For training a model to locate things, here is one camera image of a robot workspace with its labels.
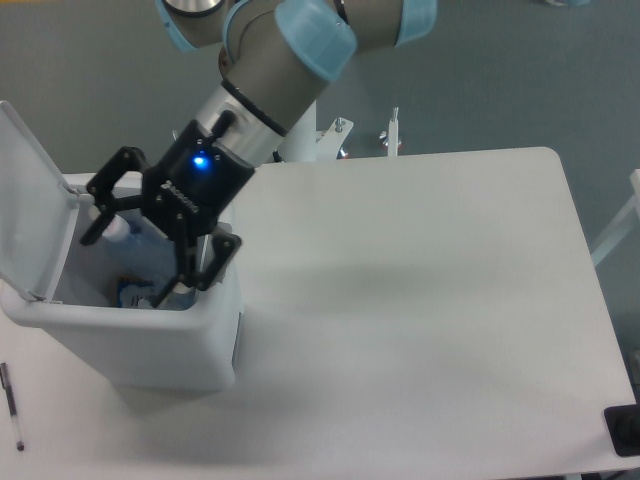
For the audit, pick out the white plastic trash can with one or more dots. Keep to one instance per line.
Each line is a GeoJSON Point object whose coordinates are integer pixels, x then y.
{"type": "Point", "coordinates": [68, 290]}

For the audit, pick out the white frame at right edge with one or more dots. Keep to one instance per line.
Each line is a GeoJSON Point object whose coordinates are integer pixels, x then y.
{"type": "Point", "coordinates": [621, 225]}

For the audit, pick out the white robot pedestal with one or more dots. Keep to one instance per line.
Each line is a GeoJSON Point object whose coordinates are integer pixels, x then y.
{"type": "Point", "coordinates": [329, 143]}

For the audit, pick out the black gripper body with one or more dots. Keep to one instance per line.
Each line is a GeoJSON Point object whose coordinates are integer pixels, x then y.
{"type": "Point", "coordinates": [192, 184]}

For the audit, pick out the black device at table edge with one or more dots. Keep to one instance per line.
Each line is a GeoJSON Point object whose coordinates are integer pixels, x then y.
{"type": "Point", "coordinates": [623, 426]}

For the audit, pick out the blue snack packet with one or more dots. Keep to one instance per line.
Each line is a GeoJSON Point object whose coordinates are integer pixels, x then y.
{"type": "Point", "coordinates": [131, 291]}

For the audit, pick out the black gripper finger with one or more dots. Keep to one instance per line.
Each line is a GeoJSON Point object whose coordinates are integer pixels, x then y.
{"type": "Point", "coordinates": [199, 271]}
{"type": "Point", "coordinates": [101, 186]}

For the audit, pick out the black pen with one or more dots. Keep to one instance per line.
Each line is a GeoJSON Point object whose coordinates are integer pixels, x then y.
{"type": "Point", "coordinates": [12, 407]}

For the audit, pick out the clear plastic water bottle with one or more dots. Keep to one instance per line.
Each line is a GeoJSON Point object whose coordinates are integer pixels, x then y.
{"type": "Point", "coordinates": [138, 251]}

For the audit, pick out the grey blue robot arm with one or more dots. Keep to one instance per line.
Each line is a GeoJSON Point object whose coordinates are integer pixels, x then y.
{"type": "Point", "coordinates": [280, 56]}

